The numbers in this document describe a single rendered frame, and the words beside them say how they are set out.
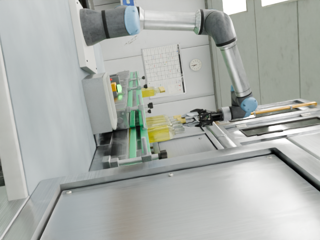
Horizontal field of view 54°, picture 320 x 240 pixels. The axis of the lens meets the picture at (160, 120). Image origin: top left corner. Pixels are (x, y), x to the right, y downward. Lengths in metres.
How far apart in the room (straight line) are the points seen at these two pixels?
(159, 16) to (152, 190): 1.07
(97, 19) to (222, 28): 0.52
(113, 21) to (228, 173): 0.92
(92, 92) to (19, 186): 0.71
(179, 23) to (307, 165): 1.08
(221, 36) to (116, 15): 0.45
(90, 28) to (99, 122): 0.37
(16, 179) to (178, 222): 0.30
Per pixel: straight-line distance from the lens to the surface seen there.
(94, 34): 1.34
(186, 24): 1.51
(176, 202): 0.49
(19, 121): 0.61
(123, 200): 0.52
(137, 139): 1.36
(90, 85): 1.24
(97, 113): 1.26
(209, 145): 1.63
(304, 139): 0.66
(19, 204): 0.58
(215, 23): 1.43
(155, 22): 1.49
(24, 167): 0.60
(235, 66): 1.47
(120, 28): 1.34
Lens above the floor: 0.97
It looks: 2 degrees up
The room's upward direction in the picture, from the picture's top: 81 degrees clockwise
